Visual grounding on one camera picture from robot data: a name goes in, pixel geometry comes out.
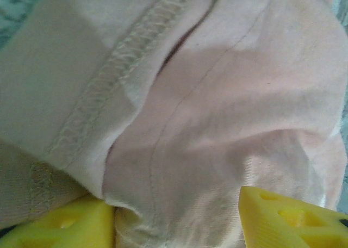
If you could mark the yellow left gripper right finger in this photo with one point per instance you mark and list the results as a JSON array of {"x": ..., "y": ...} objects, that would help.
[{"x": 282, "y": 226}]

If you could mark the pink t-shirt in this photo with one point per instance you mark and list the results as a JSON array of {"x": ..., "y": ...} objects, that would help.
[{"x": 190, "y": 95}]

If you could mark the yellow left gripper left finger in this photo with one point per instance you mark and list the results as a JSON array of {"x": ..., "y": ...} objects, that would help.
[{"x": 68, "y": 229}]

